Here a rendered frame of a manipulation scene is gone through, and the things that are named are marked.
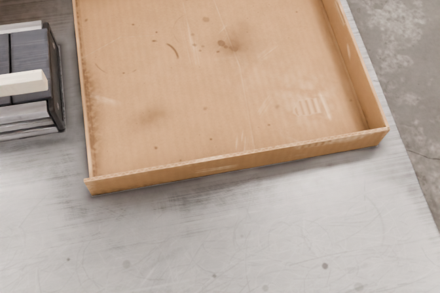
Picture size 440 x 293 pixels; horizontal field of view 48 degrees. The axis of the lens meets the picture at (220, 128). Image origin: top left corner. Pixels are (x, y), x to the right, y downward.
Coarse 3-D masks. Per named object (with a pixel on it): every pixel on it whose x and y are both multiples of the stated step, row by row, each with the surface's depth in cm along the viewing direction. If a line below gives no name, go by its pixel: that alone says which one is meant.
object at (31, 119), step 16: (0, 32) 50; (48, 32) 51; (0, 112) 46; (16, 112) 46; (32, 112) 46; (48, 112) 47; (0, 128) 48; (16, 128) 48; (32, 128) 50; (48, 128) 50
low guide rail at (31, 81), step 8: (24, 72) 44; (32, 72) 44; (40, 72) 44; (0, 80) 43; (8, 80) 43; (16, 80) 43; (24, 80) 44; (32, 80) 44; (40, 80) 44; (0, 88) 44; (8, 88) 44; (16, 88) 44; (24, 88) 44; (32, 88) 45; (40, 88) 45; (0, 96) 45
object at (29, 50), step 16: (16, 32) 50; (32, 32) 50; (0, 48) 49; (16, 48) 49; (32, 48) 49; (48, 48) 50; (0, 64) 48; (16, 64) 48; (32, 64) 48; (48, 64) 48; (48, 80) 48; (16, 96) 47; (32, 96) 47; (48, 96) 47
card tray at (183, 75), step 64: (128, 0) 58; (192, 0) 59; (256, 0) 59; (320, 0) 60; (128, 64) 54; (192, 64) 55; (256, 64) 55; (320, 64) 56; (128, 128) 51; (192, 128) 51; (256, 128) 52; (320, 128) 52; (384, 128) 48
